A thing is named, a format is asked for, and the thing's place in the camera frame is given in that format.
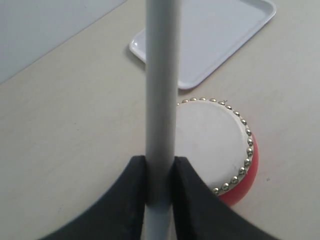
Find white drumstick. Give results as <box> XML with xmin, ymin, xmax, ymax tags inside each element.
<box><xmin>144</xmin><ymin>0</ymin><xmax>180</xmax><ymax>240</ymax></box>

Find red small drum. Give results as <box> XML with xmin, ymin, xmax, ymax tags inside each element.
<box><xmin>175</xmin><ymin>97</ymin><xmax>259</xmax><ymax>206</ymax></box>

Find white rectangular tray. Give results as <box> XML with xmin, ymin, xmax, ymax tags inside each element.
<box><xmin>129</xmin><ymin>0</ymin><xmax>277</xmax><ymax>90</ymax></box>

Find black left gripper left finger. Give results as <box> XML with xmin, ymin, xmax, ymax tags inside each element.
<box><xmin>44</xmin><ymin>155</ymin><xmax>147</xmax><ymax>240</ymax></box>

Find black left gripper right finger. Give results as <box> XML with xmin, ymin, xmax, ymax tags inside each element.
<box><xmin>171</xmin><ymin>157</ymin><xmax>274</xmax><ymax>240</ymax></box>

